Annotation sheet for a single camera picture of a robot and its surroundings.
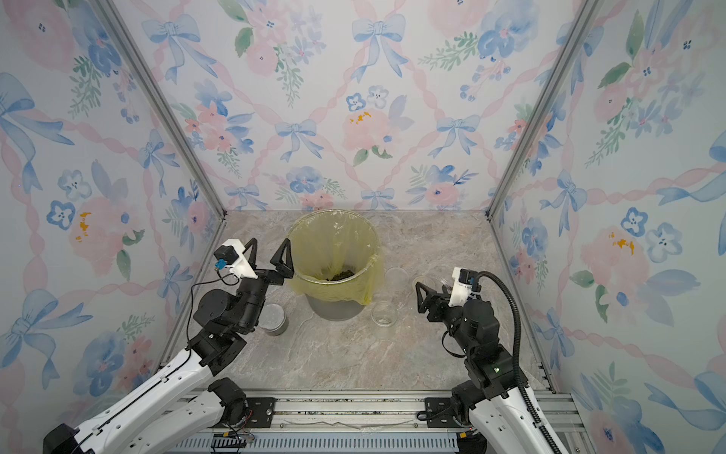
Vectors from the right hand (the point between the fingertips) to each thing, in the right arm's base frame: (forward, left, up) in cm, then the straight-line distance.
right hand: (432, 284), depth 73 cm
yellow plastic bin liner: (+16, +27, -9) cm, 33 cm away
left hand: (+3, +38, +14) cm, 41 cm away
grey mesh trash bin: (+3, +28, -22) cm, 36 cm away
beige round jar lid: (+16, -3, -23) cm, 28 cm away
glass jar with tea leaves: (+3, +12, -23) cm, 26 cm away
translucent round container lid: (+14, +7, -19) cm, 25 cm away
